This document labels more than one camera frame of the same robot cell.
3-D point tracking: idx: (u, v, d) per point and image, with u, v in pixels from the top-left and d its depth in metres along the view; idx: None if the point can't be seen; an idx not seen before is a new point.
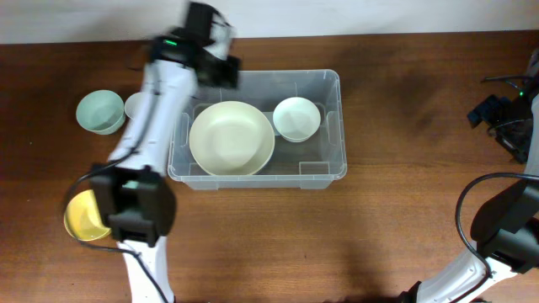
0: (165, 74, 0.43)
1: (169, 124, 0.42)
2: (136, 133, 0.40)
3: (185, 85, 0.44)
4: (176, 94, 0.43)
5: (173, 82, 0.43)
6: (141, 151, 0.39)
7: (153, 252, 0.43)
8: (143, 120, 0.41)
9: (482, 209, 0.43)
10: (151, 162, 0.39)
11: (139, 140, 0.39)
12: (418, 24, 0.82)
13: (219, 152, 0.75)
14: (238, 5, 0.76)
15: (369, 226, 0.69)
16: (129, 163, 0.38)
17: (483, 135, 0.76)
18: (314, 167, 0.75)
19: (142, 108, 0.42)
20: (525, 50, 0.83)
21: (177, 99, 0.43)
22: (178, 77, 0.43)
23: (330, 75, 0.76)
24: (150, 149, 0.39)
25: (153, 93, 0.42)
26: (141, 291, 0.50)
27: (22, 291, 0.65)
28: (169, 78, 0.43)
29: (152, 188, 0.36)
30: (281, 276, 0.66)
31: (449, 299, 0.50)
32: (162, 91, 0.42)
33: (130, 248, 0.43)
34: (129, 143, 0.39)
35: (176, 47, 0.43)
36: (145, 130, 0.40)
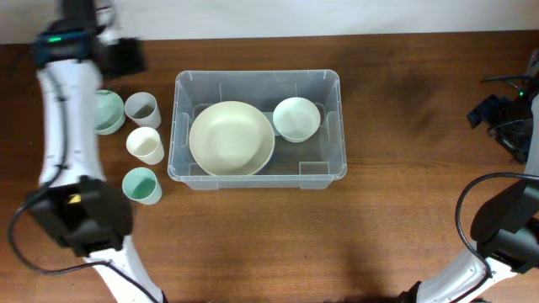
0: (61, 75, 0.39)
1: (88, 125, 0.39)
2: (56, 147, 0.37)
3: (90, 80, 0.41)
4: (83, 92, 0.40)
5: (74, 82, 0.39)
6: (70, 166, 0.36)
7: (123, 256, 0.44)
8: (59, 134, 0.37)
9: (482, 209, 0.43)
10: (87, 172, 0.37)
11: (63, 155, 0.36)
12: (417, 24, 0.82)
13: (218, 152, 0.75)
14: (238, 5, 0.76)
15: (369, 226, 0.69)
16: (63, 183, 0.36)
17: (483, 135, 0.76)
18: (314, 167, 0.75)
19: (50, 120, 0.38)
20: (525, 50, 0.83)
21: (86, 97, 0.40)
22: (78, 72, 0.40)
23: (330, 75, 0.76)
24: (79, 161, 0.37)
25: (56, 100, 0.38)
26: (128, 295, 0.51)
27: (22, 291, 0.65)
28: (69, 79, 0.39)
29: (97, 194, 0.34)
30: (281, 276, 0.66)
31: (449, 298, 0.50)
32: (66, 95, 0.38)
33: (99, 257, 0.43)
34: (54, 161, 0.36)
35: (63, 41, 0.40)
36: (66, 141, 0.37)
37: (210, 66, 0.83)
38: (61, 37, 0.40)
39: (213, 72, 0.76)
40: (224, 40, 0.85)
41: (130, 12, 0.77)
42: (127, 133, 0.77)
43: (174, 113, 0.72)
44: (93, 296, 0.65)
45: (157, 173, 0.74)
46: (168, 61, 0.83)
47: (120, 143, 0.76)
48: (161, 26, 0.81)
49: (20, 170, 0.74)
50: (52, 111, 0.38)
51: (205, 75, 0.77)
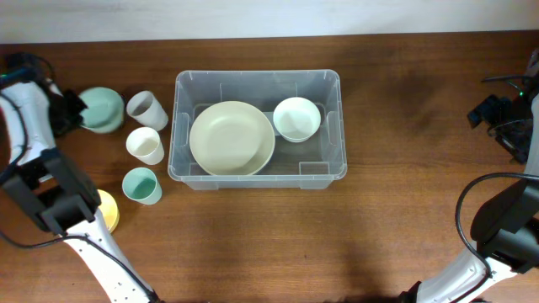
0: (15, 93, 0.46)
1: (42, 122, 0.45)
2: (17, 135, 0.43)
3: (36, 94, 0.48)
4: (32, 103, 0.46)
5: (24, 95, 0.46)
6: (33, 146, 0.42)
7: (96, 225, 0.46)
8: (18, 127, 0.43)
9: (482, 208, 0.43)
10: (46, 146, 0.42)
11: (24, 138, 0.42)
12: (417, 23, 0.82)
13: (219, 152, 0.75)
14: (238, 5, 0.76)
15: (369, 226, 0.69)
16: (29, 156, 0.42)
17: (482, 135, 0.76)
18: (314, 167, 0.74)
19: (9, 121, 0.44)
20: (525, 50, 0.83)
21: (37, 103, 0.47)
22: (24, 90, 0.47)
23: (330, 75, 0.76)
24: (40, 140, 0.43)
25: (11, 107, 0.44)
26: (112, 279, 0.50)
27: (22, 290, 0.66)
28: (18, 93, 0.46)
29: (57, 160, 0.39)
30: (281, 276, 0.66)
31: (449, 299, 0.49)
32: (20, 104, 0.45)
33: (75, 233, 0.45)
34: (16, 144, 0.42)
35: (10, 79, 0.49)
36: (24, 129, 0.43)
37: (210, 65, 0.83)
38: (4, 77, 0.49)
39: (213, 73, 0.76)
40: (225, 41, 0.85)
41: (131, 11, 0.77)
42: (127, 133, 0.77)
43: (174, 113, 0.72)
44: (93, 296, 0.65)
45: (157, 173, 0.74)
46: (168, 61, 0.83)
47: (120, 143, 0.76)
48: (161, 26, 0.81)
49: None
50: (8, 117, 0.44)
51: (205, 75, 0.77)
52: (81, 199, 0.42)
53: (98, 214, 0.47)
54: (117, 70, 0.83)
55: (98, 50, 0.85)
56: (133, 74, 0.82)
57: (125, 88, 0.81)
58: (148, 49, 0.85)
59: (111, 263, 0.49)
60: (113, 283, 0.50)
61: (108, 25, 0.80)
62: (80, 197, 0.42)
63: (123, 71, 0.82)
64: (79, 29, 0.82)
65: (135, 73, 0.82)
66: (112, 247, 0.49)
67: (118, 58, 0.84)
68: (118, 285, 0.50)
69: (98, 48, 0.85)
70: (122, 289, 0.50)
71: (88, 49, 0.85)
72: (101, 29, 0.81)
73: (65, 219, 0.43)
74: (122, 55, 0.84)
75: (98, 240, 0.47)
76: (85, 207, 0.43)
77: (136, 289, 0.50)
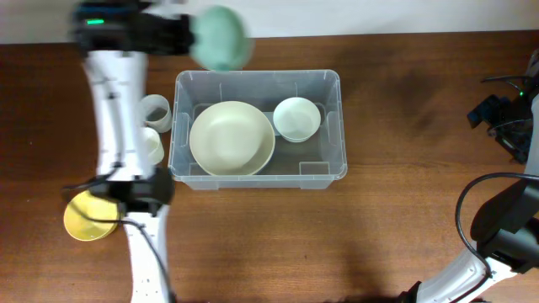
0: (106, 66, 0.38)
1: (138, 123, 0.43)
2: (112, 146, 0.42)
3: (121, 70, 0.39)
4: (131, 90, 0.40)
5: (124, 78, 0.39)
6: (125, 163, 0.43)
7: (157, 220, 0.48)
8: (115, 135, 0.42)
9: (482, 208, 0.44)
10: (136, 170, 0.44)
11: (119, 155, 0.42)
12: (418, 23, 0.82)
13: (218, 152, 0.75)
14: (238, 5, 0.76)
15: (369, 227, 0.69)
16: (120, 176, 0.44)
17: (482, 135, 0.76)
18: (314, 167, 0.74)
19: (104, 117, 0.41)
20: (525, 50, 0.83)
21: (136, 85, 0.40)
22: (115, 66, 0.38)
23: (330, 76, 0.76)
24: (130, 158, 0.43)
25: (106, 98, 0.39)
26: (141, 273, 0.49)
27: (23, 291, 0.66)
28: (117, 72, 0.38)
29: (146, 185, 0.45)
30: (281, 276, 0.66)
31: (449, 299, 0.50)
32: (116, 93, 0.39)
33: (134, 220, 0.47)
34: (110, 158, 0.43)
35: (108, 20, 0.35)
36: (118, 140, 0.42)
37: None
38: (109, 10, 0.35)
39: (213, 73, 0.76)
40: None
41: None
42: None
43: (174, 113, 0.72)
44: (93, 296, 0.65)
45: None
46: (168, 61, 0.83)
47: None
48: None
49: (21, 172, 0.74)
50: (104, 108, 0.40)
51: (205, 75, 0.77)
52: (154, 205, 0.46)
53: (162, 211, 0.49)
54: None
55: None
56: None
57: None
58: None
59: (150, 258, 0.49)
60: (141, 276, 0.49)
61: None
62: (155, 204, 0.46)
63: None
64: None
65: None
66: (158, 243, 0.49)
67: None
68: (145, 280, 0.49)
69: None
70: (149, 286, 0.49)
71: None
72: None
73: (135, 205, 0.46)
74: None
75: (151, 235, 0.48)
76: (155, 208, 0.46)
77: (157, 291, 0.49)
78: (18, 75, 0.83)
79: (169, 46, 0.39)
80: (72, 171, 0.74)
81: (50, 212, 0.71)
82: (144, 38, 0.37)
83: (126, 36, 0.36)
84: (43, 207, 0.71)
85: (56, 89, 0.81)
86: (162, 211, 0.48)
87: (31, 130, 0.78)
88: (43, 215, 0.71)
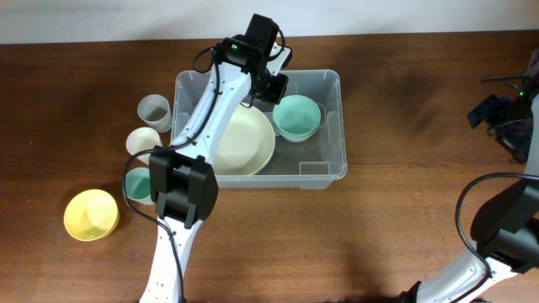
0: (227, 76, 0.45)
1: (224, 123, 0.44)
2: (196, 124, 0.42)
3: (242, 88, 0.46)
4: (233, 95, 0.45)
5: (234, 86, 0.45)
6: (197, 143, 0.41)
7: (190, 231, 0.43)
8: (201, 119, 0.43)
9: (482, 209, 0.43)
10: (203, 153, 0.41)
11: (197, 132, 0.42)
12: (418, 23, 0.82)
13: (219, 152, 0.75)
14: (238, 5, 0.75)
15: (369, 227, 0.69)
16: (186, 153, 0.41)
17: (483, 135, 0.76)
18: (313, 167, 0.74)
19: (202, 104, 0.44)
20: (525, 50, 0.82)
21: (237, 95, 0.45)
22: (236, 76, 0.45)
23: (330, 75, 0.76)
24: (206, 143, 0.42)
25: (212, 91, 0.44)
26: (156, 275, 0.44)
27: (22, 290, 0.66)
28: (231, 78, 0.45)
29: (201, 176, 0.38)
30: (281, 276, 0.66)
31: (449, 299, 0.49)
32: (221, 90, 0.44)
33: (167, 224, 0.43)
34: (188, 133, 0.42)
35: (239, 55, 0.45)
36: (203, 124, 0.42)
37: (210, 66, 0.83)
38: (242, 48, 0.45)
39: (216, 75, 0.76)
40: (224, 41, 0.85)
41: (130, 11, 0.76)
42: (126, 134, 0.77)
43: (174, 113, 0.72)
44: (93, 296, 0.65)
45: None
46: (168, 61, 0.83)
47: (120, 143, 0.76)
48: (161, 25, 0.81)
49: (20, 172, 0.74)
50: (205, 98, 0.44)
51: (205, 76, 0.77)
52: (192, 207, 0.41)
53: (198, 223, 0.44)
54: (117, 70, 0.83)
55: (98, 49, 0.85)
56: (133, 75, 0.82)
57: (125, 89, 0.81)
58: (147, 48, 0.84)
59: (169, 266, 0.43)
60: (156, 279, 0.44)
61: (107, 24, 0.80)
62: (194, 207, 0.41)
63: (122, 71, 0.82)
64: (77, 29, 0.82)
65: (135, 73, 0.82)
66: (184, 256, 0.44)
67: (118, 59, 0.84)
68: (158, 284, 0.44)
69: (97, 48, 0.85)
70: (161, 290, 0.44)
71: (87, 49, 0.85)
72: (100, 29, 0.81)
73: (174, 201, 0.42)
74: (121, 55, 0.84)
75: (177, 245, 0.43)
76: (191, 212, 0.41)
77: (168, 298, 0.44)
78: (17, 76, 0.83)
79: (261, 87, 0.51)
80: (72, 171, 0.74)
81: (50, 211, 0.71)
82: (256, 74, 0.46)
83: (248, 66, 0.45)
84: (43, 207, 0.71)
85: (55, 89, 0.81)
86: (198, 223, 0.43)
87: (30, 130, 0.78)
88: (42, 215, 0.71)
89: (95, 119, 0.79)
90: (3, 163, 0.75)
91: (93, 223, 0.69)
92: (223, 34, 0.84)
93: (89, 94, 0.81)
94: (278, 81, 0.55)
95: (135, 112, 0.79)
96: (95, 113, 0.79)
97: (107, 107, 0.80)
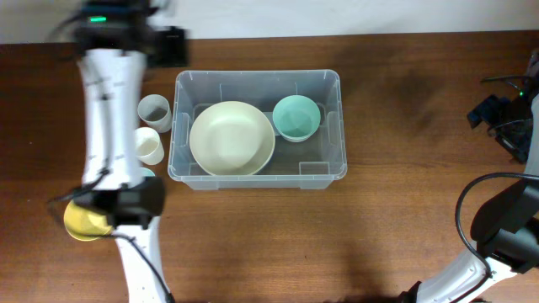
0: (107, 66, 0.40)
1: (129, 124, 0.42)
2: (101, 151, 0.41)
3: (130, 72, 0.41)
4: (125, 88, 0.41)
5: (119, 78, 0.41)
6: (112, 170, 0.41)
7: (146, 232, 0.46)
8: (104, 136, 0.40)
9: (482, 208, 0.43)
10: (125, 176, 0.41)
11: (106, 159, 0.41)
12: (417, 24, 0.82)
13: (219, 152, 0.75)
14: (237, 5, 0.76)
15: (369, 227, 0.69)
16: (105, 185, 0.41)
17: (482, 135, 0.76)
18: (314, 167, 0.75)
19: (95, 119, 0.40)
20: (525, 50, 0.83)
21: (129, 84, 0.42)
22: (117, 66, 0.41)
23: (330, 75, 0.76)
24: (120, 164, 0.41)
25: (98, 98, 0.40)
26: (137, 281, 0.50)
27: (22, 290, 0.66)
28: (112, 73, 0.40)
29: (136, 194, 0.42)
30: (281, 276, 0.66)
31: (449, 299, 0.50)
32: (109, 92, 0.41)
33: (125, 233, 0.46)
34: (96, 163, 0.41)
35: (110, 18, 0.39)
36: (109, 142, 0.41)
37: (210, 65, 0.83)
38: (110, 10, 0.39)
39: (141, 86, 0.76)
40: (224, 40, 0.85)
41: None
42: None
43: (174, 113, 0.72)
44: (93, 296, 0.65)
45: (157, 173, 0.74)
46: None
47: None
48: None
49: (20, 172, 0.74)
50: (95, 109, 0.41)
51: (205, 75, 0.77)
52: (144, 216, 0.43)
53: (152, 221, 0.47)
54: None
55: None
56: None
57: None
58: None
59: (143, 268, 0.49)
60: (138, 284, 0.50)
61: None
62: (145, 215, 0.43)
63: None
64: None
65: None
66: (152, 253, 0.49)
67: None
68: (141, 288, 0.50)
69: None
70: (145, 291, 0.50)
71: None
72: None
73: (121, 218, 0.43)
74: None
75: (141, 247, 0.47)
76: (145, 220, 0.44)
77: (155, 296, 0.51)
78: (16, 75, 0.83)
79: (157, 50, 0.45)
80: (72, 171, 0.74)
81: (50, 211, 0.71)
82: (138, 39, 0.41)
83: (121, 39, 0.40)
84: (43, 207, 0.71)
85: (54, 88, 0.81)
86: (152, 222, 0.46)
87: (30, 129, 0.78)
88: (42, 215, 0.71)
89: None
90: (3, 163, 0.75)
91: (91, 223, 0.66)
92: (223, 34, 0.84)
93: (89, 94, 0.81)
94: (173, 34, 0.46)
95: None
96: None
97: None
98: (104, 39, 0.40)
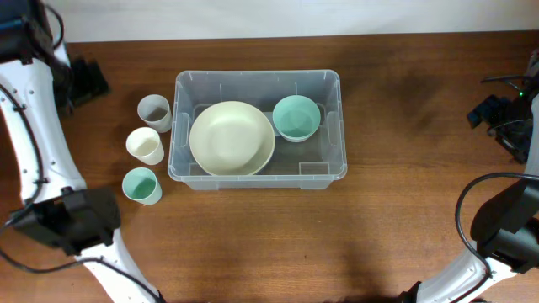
0: (14, 80, 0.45)
1: (52, 129, 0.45)
2: (32, 161, 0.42)
3: (40, 82, 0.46)
4: (39, 97, 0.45)
5: (30, 87, 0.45)
6: (49, 178, 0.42)
7: (113, 248, 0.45)
8: (30, 144, 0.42)
9: (482, 208, 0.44)
10: (64, 178, 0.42)
11: (40, 169, 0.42)
12: (417, 24, 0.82)
13: (219, 152, 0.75)
14: (238, 5, 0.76)
15: (369, 227, 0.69)
16: (46, 195, 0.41)
17: (482, 135, 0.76)
18: (314, 167, 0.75)
19: (17, 132, 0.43)
20: (524, 50, 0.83)
21: (43, 93, 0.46)
22: (24, 77, 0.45)
23: (330, 75, 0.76)
24: (55, 169, 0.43)
25: (14, 109, 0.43)
26: (123, 292, 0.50)
27: (22, 290, 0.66)
28: (21, 85, 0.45)
29: (81, 202, 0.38)
30: (281, 276, 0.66)
31: (449, 299, 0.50)
32: (24, 103, 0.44)
33: (90, 255, 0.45)
34: (31, 175, 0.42)
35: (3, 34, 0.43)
36: (37, 148, 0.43)
37: (210, 65, 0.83)
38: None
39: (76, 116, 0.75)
40: (224, 40, 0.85)
41: (131, 11, 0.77)
42: (127, 134, 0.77)
43: (174, 113, 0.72)
44: (93, 295, 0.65)
45: (157, 173, 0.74)
46: (168, 61, 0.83)
47: (120, 143, 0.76)
48: (161, 25, 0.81)
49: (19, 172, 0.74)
50: (13, 121, 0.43)
51: (205, 75, 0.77)
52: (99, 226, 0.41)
53: (115, 235, 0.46)
54: (117, 70, 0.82)
55: (97, 49, 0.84)
56: (132, 75, 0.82)
57: (125, 89, 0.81)
58: (148, 48, 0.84)
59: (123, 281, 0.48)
60: (125, 295, 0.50)
61: (106, 25, 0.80)
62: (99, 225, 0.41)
63: (122, 71, 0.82)
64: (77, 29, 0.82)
65: (135, 73, 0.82)
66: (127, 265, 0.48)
67: (117, 59, 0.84)
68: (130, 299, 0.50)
69: (96, 47, 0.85)
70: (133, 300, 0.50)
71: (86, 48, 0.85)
72: (100, 29, 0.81)
73: (76, 233, 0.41)
74: (120, 55, 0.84)
75: (114, 262, 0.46)
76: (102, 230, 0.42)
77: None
78: None
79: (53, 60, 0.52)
80: None
81: None
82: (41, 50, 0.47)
83: (24, 48, 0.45)
84: None
85: None
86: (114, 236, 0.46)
87: None
88: None
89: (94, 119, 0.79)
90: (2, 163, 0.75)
91: None
92: (223, 34, 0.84)
93: None
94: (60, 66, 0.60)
95: (135, 112, 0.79)
96: (95, 113, 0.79)
97: (107, 107, 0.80)
98: (5, 51, 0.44)
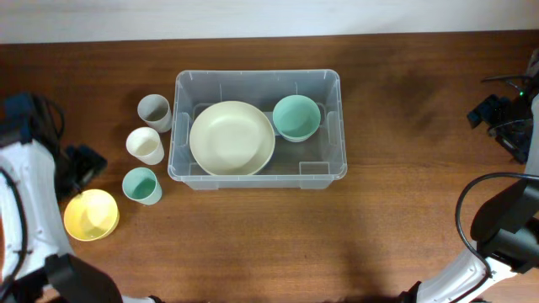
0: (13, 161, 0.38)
1: (45, 209, 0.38)
2: (18, 235, 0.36)
3: (39, 161, 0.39)
4: (34, 172, 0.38)
5: (25, 166, 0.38)
6: (32, 249, 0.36)
7: None
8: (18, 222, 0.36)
9: (482, 208, 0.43)
10: (50, 247, 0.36)
11: (23, 241, 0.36)
12: (417, 24, 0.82)
13: (219, 152, 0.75)
14: (238, 5, 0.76)
15: (369, 227, 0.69)
16: (27, 268, 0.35)
17: (483, 135, 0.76)
18: (314, 167, 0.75)
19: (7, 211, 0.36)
20: (525, 50, 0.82)
21: (40, 172, 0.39)
22: (21, 156, 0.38)
23: (330, 75, 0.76)
24: (42, 240, 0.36)
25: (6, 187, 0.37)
26: None
27: None
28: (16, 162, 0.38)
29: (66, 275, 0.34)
30: (281, 276, 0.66)
31: (449, 298, 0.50)
32: (18, 178, 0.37)
33: None
34: (13, 248, 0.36)
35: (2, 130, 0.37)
36: (24, 221, 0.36)
37: (210, 65, 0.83)
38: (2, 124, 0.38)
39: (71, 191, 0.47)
40: (224, 40, 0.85)
41: (131, 12, 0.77)
42: (127, 134, 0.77)
43: (174, 113, 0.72)
44: None
45: (157, 173, 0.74)
46: (168, 61, 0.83)
47: (120, 143, 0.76)
48: (161, 26, 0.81)
49: None
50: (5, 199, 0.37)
51: (205, 75, 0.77)
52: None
53: None
54: (117, 70, 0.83)
55: (97, 49, 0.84)
56: (132, 75, 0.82)
57: (125, 89, 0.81)
58: (148, 48, 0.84)
59: None
60: None
61: (106, 25, 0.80)
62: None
63: (122, 72, 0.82)
64: (77, 29, 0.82)
65: (135, 72, 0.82)
66: None
67: (117, 59, 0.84)
68: None
69: (96, 48, 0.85)
70: None
71: (86, 48, 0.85)
72: (100, 29, 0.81)
73: None
74: (120, 55, 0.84)
75: None
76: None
77: None
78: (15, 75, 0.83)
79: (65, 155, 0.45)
80: None
81: None
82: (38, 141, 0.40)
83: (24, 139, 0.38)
84: None
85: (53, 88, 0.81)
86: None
87: None
88: None
89: (94, 119, 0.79)
90: None
91: (93, 223, 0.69)
92: (223, 33, 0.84)
93: (89, 93, 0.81)
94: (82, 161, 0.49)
95: (135, 113, 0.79)
96: (95, 113, 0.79)
97: (106, 106, 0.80)
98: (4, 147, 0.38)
